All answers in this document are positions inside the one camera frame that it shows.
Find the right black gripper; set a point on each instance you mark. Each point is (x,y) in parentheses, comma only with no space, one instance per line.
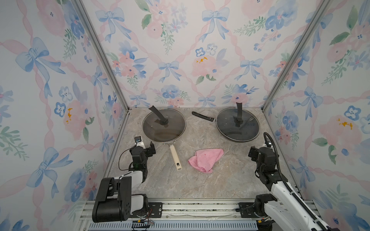
(254,153)

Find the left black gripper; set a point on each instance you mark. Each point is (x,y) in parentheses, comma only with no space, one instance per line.
(149,153)

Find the pink cloth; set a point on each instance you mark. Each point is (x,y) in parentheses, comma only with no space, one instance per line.
(205,159)

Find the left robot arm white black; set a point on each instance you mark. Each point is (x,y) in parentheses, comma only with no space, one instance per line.
(115,200)

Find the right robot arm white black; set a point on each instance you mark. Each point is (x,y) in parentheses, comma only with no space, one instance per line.
(282,204)

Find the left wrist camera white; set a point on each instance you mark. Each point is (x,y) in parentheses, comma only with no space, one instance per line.
(139,141)

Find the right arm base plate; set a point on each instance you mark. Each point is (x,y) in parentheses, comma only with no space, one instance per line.
(245,209)

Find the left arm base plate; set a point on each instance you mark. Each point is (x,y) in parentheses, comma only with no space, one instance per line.
(151,209)

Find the aluminium mounting rail frame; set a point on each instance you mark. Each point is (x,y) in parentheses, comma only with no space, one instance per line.
(180,215)

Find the left corner aluminium post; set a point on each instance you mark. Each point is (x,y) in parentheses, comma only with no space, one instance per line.
(86,21)

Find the corner aluminium post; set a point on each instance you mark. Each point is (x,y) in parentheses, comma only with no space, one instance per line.
(86,21)
(308,32)

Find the right corner aluminium post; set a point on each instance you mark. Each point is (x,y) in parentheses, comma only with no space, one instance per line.
(308,32)

